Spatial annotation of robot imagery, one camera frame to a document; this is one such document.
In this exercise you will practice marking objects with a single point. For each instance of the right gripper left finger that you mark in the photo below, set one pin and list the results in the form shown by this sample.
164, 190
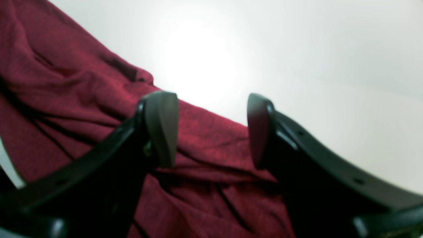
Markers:
96, 196

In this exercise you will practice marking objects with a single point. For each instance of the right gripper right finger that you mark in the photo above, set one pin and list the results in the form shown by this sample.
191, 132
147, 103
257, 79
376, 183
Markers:
325, 195

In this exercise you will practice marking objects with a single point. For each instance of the dark red t-shirt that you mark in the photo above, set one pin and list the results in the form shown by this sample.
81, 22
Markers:
62, 92

